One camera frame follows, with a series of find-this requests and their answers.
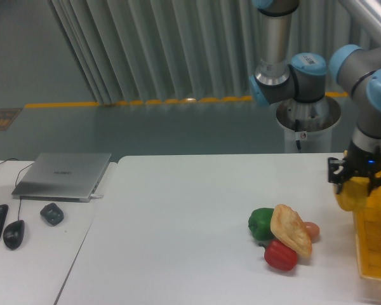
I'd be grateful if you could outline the small black device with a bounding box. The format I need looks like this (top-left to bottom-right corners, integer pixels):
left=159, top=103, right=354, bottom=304
left=40, top=203, right=64, bottom=226

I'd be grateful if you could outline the black mouse cable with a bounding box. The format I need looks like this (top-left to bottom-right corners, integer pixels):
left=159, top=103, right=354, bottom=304
left=15, top=165, right=35, bottom=222

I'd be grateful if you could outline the green bell pepper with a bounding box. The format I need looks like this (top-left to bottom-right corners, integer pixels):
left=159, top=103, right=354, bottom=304
left=248, top=208, right=274, bottom=241

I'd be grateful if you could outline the flat toasted bread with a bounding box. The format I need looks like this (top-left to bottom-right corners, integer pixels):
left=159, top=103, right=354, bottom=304
left=270, top=204, right=312, bottom=258

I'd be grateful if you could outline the silver closed laptop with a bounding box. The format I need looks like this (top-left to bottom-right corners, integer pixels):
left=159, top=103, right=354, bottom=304
left=12, top=152, right=112, bottom=202

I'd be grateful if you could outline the yellow woven basket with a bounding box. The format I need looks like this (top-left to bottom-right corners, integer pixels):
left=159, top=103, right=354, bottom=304
left=354, top=187, right=381, bottom=281

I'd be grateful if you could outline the red bell pepper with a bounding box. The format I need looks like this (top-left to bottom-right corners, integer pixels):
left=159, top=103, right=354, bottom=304
left=258, top=240, right=298, bottom=271

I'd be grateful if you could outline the black computer mouse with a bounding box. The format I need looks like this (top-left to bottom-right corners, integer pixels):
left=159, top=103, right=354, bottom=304
left=3, top=220, right=25, bottom=250

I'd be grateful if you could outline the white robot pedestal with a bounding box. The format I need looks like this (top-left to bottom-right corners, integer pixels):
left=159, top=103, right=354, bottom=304
left=276, top=96, right=341, bottom=153

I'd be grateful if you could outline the pink egg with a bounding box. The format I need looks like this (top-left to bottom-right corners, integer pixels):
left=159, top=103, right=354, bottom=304
left=304, top=222, right=320, bottom=240

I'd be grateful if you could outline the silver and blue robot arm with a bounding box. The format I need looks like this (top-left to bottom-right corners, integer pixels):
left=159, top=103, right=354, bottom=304
left=250, top=1, right=381, bottom=193

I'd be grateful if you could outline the yellow bell pepper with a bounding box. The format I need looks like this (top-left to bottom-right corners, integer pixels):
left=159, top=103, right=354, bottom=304
left=333, top=177, right=369, bottom=212

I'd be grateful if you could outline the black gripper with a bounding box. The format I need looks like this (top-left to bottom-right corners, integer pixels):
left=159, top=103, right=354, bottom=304
left=328, top=141, right=381, bottom=196

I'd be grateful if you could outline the black cable on pedestal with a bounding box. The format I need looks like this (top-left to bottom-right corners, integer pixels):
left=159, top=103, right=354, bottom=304
left=293, top=119, right=302, bottom=151

